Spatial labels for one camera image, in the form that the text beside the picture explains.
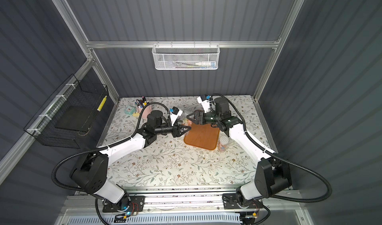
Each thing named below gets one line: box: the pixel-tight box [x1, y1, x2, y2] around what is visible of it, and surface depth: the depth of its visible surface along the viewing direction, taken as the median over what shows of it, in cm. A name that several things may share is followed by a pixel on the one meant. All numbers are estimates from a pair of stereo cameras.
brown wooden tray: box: [184, 122, 220, 151], surface depth 98 cm
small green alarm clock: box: [124, 105, 136, 116], surface depth 114 cm
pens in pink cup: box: [134, 95, 150, 109], surface depth 103 cm
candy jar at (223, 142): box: [218, 135, 230, 153], surface depth 86 cm
